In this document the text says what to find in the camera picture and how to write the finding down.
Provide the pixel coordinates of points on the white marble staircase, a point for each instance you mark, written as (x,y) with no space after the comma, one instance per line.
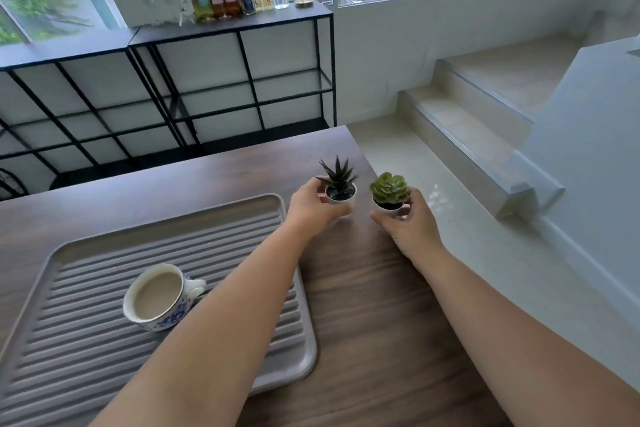
(500,106)

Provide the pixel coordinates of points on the grey ribbed tray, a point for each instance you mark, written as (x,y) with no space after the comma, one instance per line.
(75,356)

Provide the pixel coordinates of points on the dark wooden table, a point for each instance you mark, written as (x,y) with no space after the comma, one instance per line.
(380,331)

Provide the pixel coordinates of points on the person's left forearm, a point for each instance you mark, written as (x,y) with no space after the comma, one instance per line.
(210,331)

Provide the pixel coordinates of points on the person's right forearm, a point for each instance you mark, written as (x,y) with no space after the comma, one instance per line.
(525,351)

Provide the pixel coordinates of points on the person's left hand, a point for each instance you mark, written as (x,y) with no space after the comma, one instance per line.
(312,211)

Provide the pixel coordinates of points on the white blue-patterned cup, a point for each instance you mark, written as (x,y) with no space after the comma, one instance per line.
(155,294)

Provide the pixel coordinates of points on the round succulent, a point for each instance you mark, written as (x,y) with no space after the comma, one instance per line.
(389,191)

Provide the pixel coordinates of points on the spiky succulent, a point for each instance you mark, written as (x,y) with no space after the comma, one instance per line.
(340,186)

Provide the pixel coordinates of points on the person's right hand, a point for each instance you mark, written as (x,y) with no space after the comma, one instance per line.
(412,234)

